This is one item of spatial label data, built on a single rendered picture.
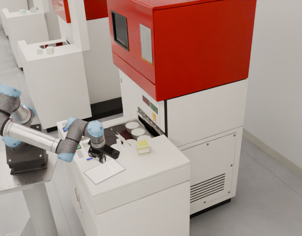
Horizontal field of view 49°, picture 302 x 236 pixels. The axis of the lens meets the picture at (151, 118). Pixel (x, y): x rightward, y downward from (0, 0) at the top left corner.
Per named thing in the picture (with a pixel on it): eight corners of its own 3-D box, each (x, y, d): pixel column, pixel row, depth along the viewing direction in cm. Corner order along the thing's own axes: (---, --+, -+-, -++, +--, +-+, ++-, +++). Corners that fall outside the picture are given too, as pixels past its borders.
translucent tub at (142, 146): (147, 147, 216) (146, 138, 213) (150, 154, 210) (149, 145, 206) (135, 150, 215) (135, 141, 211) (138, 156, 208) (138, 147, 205)
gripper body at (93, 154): (94, 145, 188) (91, 134, 178) (108, 150, 186) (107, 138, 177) (89, 157, 183) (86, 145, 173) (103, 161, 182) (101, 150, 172)
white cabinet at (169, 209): (137, 187, 326) (131, 114, 285) (189, 264, 250) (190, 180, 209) (72, 210, 303) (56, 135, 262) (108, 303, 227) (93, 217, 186)
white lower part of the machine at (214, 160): (187, 155, 367) (189, 87, 326) (235, 202, 303) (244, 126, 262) (128, 175, 342) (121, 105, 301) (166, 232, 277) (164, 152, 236)
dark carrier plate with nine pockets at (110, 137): (136, 120, 261) (136, 119, 261) (156, 141, 234) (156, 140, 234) (94, 131, 249) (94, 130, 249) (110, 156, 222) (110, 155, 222)
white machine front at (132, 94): (125, 104, 301) (120, 62, 281) (168, 150, 237) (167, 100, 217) (121, 105, 300) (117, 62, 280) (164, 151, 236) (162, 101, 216)
